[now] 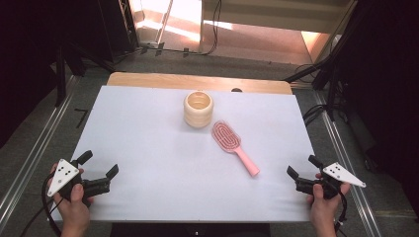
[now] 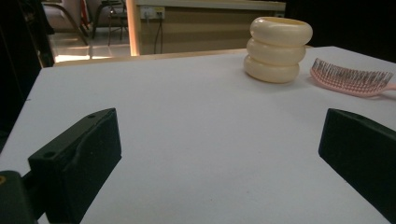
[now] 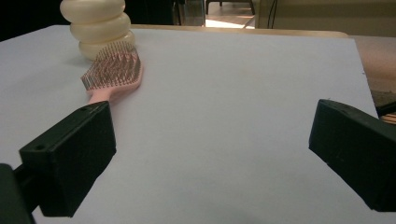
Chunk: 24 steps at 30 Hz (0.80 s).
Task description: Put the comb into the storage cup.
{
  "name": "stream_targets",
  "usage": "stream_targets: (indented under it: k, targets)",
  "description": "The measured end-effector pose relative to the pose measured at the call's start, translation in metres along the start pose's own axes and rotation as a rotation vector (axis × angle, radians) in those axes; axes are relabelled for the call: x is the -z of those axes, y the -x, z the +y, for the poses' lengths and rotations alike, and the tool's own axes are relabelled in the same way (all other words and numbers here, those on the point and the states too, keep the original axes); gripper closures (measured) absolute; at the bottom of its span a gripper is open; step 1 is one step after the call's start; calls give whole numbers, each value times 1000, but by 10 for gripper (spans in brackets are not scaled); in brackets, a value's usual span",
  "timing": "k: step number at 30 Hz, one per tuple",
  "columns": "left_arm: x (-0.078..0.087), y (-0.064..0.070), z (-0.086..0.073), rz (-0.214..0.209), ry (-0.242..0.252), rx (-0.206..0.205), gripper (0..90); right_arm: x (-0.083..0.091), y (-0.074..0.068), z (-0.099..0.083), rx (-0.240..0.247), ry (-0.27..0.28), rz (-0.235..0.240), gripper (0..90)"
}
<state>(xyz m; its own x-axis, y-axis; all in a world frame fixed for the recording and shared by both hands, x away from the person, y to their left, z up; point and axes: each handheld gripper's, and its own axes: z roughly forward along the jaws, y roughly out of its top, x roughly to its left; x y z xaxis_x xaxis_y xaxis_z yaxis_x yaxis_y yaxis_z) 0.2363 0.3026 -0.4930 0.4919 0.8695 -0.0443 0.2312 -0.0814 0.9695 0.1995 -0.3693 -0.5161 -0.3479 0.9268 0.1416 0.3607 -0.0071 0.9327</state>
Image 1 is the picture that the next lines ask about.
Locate white furniture frame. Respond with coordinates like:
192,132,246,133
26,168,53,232
200,0,354,35

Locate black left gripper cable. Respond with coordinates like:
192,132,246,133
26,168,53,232
41,172,65,237

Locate white table board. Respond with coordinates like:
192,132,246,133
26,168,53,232
50,85,319,223

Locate person's left hand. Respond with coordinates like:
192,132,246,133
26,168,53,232
48,162,95,231

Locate cream ribbed cup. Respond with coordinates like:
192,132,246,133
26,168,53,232
183,90,214,129

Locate black hanging cable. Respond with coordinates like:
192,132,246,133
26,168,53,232
201,0,223,57

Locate black cabinet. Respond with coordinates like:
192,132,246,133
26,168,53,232
95,0,141,62

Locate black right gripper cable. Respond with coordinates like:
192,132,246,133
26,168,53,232
334,191,349,235

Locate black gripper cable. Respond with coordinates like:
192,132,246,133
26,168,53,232
334,191,349,235
41,172,65,237

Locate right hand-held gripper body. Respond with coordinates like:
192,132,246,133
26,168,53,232
294,162,368,200

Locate wooden table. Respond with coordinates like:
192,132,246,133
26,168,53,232
107,72,293,96

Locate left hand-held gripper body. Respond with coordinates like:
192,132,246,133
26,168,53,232
46,158,112,207

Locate pink hairbrush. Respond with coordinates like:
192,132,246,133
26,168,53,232
210,119,261,178

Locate black curtain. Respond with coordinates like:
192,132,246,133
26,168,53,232
0,0,100,149
329,0,419,211

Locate metal floor rail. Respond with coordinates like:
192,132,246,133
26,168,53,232
312,90,383,237
0,75,82,228

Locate person's right hand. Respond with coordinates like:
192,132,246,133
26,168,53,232
305,172,352,231

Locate black table frame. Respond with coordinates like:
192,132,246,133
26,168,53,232
110,222,271,237

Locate leaning metal pole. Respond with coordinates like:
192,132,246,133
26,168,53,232
154,0,175,45

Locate black floor cables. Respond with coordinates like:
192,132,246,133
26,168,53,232
301,103,330,127

